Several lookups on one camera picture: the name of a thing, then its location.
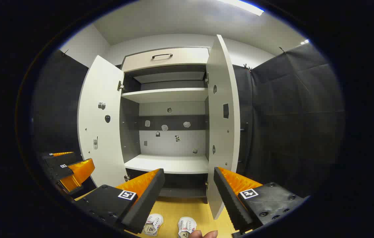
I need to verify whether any long ceiling light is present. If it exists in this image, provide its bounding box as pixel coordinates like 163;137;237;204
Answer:
216;0;265;16

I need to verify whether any white door with headphone sticker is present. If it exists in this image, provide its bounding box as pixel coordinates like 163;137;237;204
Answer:
206;35;241;220

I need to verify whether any black backdrop cloth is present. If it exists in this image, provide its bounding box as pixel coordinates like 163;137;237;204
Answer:
233;42;345;200
32;50;90;159

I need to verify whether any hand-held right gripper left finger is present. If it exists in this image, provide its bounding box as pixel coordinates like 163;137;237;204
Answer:
74;168;166;234

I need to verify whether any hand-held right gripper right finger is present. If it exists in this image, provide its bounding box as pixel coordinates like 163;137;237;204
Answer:
213;167;310;234

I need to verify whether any black door handle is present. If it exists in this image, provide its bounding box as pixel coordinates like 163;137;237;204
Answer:
239;122;249;166

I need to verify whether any white grey shoe cabinet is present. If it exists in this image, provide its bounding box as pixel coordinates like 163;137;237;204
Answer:
119;46;210;204

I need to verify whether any white door with camera sticker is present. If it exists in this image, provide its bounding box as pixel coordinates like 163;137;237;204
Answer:
77;55;129;189

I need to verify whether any beige cabinet drawer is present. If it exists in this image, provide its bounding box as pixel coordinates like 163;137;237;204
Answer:
121;47;210;72

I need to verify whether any white canvas shoe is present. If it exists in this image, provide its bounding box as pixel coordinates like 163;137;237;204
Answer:
142;213;164;237
177;217;197;238

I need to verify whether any white cabinet shelf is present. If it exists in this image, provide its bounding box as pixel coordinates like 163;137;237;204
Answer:
121;88;208;103
124;154;209;175

